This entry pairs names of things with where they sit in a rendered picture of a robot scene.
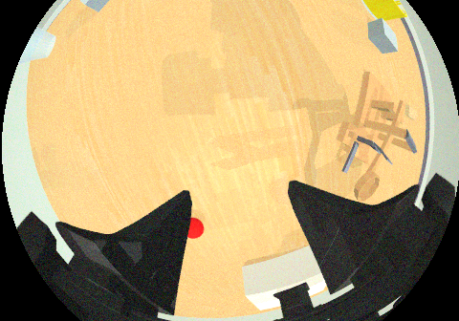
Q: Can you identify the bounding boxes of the red ball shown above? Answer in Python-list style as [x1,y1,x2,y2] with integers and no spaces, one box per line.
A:
[188,218,204,238]

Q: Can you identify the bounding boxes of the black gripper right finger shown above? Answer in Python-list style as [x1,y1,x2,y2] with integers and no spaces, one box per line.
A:
[288,180,420,295]

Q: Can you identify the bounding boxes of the yellow cup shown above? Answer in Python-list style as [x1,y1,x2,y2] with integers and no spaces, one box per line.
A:
[361,0,406,20]

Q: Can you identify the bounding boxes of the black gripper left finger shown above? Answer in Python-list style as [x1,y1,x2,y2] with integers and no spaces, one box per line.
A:
[55,190,192,316]

